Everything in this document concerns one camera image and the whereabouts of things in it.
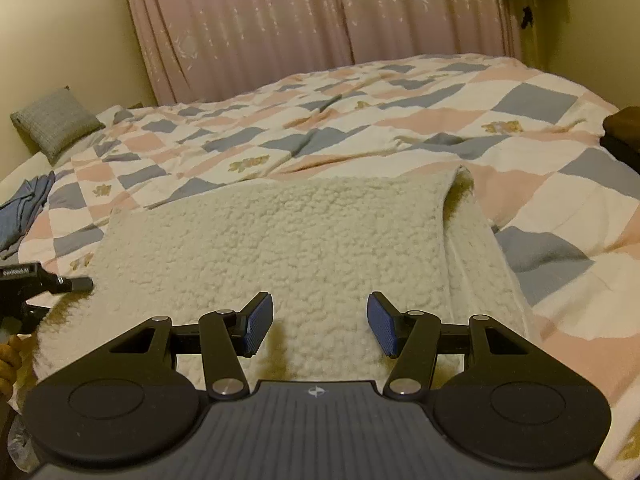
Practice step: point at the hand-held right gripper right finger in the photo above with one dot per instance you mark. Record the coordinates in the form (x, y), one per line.
(382, 322)

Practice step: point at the checkered bear print quilt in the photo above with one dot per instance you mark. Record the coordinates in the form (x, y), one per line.
(450, 125)

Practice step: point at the pink curtain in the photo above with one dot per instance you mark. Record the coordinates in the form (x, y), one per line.
(300, 15)

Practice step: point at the grey striped cushion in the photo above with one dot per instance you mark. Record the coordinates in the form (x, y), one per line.
(55, 120)

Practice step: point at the person's left hand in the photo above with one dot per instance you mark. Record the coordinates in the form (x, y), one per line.
(9, 365)

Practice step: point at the dark brown furniture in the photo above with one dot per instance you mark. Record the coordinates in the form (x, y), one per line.
(625, 132)

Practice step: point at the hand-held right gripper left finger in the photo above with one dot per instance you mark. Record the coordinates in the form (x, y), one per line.
(257, 322)

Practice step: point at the blue jeans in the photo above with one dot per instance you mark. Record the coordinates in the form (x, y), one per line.
(22, 210)

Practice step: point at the cream fleece garment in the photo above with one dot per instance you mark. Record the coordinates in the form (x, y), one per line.
(300, 240)

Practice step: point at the white pillow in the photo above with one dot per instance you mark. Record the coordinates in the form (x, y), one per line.
(22, 169)

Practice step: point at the clear plastic bag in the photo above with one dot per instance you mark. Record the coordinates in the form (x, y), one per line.
(22, 445)

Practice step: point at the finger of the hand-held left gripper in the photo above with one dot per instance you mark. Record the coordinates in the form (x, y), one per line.
(75, 283)

